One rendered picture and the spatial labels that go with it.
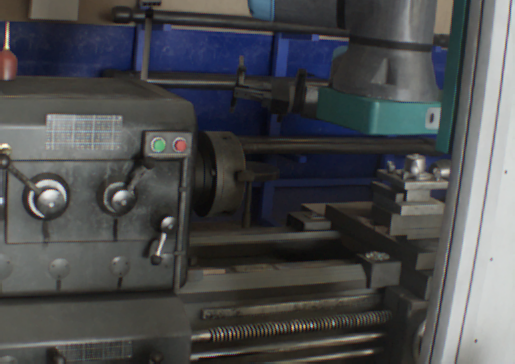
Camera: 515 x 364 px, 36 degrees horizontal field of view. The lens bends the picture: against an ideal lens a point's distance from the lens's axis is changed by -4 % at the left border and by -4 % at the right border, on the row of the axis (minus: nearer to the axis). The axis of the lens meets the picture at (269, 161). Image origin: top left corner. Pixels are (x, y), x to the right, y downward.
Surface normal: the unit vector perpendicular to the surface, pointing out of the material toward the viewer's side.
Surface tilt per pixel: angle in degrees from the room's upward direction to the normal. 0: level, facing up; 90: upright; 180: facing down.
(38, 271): 90
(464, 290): 90
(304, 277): 36
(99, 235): 90
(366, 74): 70
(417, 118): 90
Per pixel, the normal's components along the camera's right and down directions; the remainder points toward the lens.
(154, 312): 0.31, -0.71
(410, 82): 0.30, -0.12
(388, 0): -0.22, 0.18
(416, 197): 0.40, 0.22
